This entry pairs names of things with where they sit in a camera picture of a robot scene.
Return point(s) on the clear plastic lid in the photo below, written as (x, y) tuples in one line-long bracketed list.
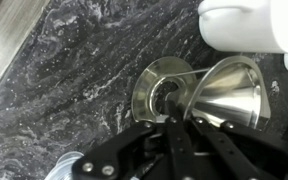
[(64, 165)]

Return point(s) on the stainless steel funnel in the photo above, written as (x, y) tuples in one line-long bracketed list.
[(230, 96)]

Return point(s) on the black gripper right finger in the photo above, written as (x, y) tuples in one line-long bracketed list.
[(244, 153)]

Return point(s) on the white ceramic mug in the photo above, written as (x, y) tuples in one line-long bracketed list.
[(244, 30)]

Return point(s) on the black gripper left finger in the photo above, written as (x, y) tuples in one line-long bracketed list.
[(177, 150)]

